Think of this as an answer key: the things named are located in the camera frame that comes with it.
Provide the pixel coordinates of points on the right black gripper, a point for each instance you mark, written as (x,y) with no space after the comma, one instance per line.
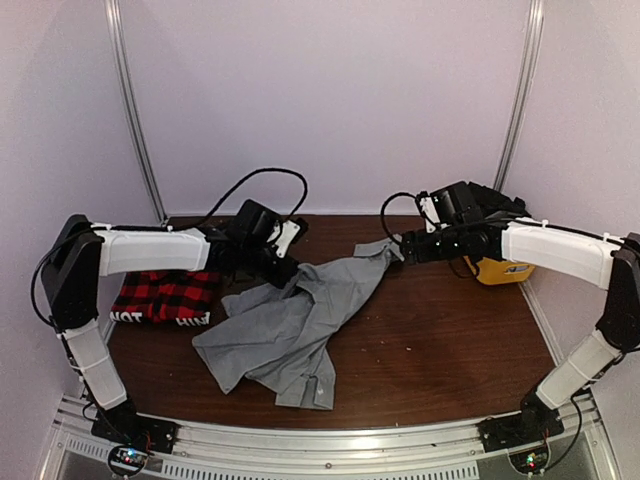
(424,254)

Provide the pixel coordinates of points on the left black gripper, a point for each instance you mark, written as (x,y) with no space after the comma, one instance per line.
(288,269)

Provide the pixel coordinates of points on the yellow plastic basket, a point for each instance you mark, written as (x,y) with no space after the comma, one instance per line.
(492,272)

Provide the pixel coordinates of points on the grey long sleeve shirt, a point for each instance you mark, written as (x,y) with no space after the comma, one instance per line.
(278,337)

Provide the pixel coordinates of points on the red black plaid shirt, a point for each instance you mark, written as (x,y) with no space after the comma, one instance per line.
(183,298)

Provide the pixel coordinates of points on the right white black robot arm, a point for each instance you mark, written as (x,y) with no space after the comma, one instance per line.
(466,219)

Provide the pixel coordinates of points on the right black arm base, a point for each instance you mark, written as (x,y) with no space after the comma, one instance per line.
(525,435)

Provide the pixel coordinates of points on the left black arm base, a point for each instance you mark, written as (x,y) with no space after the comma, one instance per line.
(136,438)

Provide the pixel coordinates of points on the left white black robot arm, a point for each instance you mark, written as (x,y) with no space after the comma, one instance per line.
(83,254)

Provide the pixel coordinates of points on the black clothes in basket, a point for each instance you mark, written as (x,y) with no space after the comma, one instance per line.
(492,201)

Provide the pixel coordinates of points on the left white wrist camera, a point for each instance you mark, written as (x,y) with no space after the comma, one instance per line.
(286,233)

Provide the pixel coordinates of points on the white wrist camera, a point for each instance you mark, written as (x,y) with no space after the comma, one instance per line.
(428,212)
(286,233)

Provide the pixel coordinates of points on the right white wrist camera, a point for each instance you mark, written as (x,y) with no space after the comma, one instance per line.
(428,212)

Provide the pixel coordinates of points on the front aluminium rail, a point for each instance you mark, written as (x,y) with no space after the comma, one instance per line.
(450,450)

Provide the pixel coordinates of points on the right aluminium frame post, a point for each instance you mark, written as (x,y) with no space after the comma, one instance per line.
(531,49)

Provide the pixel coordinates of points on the aluminium frame post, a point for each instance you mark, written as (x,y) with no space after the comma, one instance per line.
(531,49)
(132,116)

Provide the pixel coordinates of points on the left aluminium frame post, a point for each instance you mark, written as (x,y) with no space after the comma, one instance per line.
(132,116)

